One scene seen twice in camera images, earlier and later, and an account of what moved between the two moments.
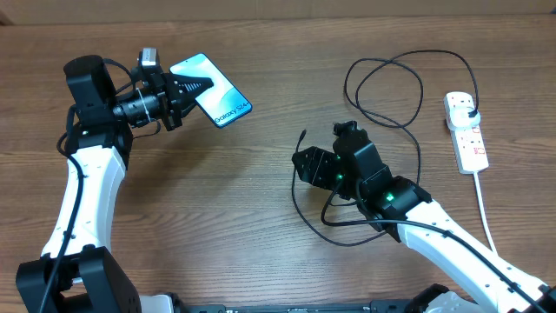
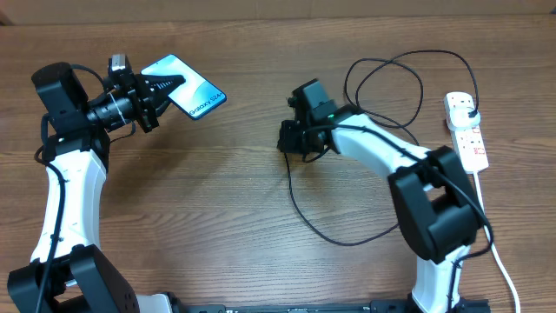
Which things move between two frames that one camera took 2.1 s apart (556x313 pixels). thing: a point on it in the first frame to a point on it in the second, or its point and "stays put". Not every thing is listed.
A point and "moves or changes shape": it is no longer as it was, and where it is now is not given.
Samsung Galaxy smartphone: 224,102 moves or changes shape
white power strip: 469,144 stays put
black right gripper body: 327,173 to 295,136
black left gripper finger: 186,88 to 160,85
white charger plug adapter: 460,120 stays put
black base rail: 382,306 stays put
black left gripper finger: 187,109 to 161,109
